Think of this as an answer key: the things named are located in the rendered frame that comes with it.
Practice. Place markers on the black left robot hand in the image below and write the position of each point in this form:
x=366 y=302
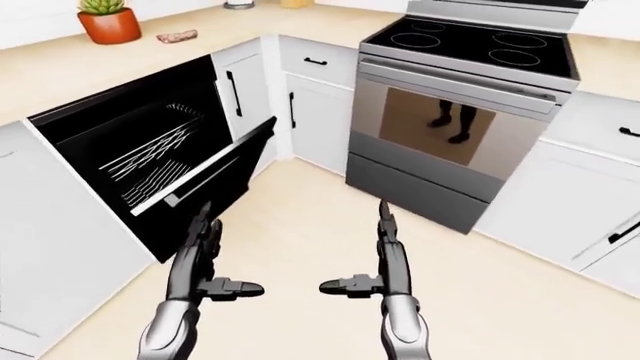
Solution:
x=187 y=270

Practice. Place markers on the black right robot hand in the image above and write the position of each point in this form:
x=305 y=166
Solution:
x=394 y=266

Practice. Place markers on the black dishwasher door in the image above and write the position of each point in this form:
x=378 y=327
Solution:
x=237 y=176

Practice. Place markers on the stainless oven door with window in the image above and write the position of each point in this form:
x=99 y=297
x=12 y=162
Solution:
x=370 y=123

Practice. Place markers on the black dishwasher body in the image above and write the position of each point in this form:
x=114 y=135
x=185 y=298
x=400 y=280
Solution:
x=100 y=108

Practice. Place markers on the narrow white cabinet door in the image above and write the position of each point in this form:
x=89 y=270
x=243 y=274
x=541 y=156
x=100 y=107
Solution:
x=250 y=75

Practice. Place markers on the grey oven bottom drawer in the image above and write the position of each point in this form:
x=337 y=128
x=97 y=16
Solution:
x=410 y=183

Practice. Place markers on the stainless steel electric stove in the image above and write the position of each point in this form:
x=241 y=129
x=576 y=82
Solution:
x=465 y=97

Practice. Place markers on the white cabinet drawer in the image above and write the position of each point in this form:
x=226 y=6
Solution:
x=340 y=63
x=590 y=120

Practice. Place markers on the terracotta plant pot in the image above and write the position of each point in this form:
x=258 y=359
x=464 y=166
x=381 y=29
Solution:
x=110 y=26

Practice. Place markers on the metal round container base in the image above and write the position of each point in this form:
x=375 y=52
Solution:
x=239 y=3

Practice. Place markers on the green succulent plant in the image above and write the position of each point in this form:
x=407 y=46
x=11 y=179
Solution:
x=101 y=4

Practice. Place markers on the wooden block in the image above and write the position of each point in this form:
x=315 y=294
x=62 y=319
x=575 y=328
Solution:
x=300 y=3

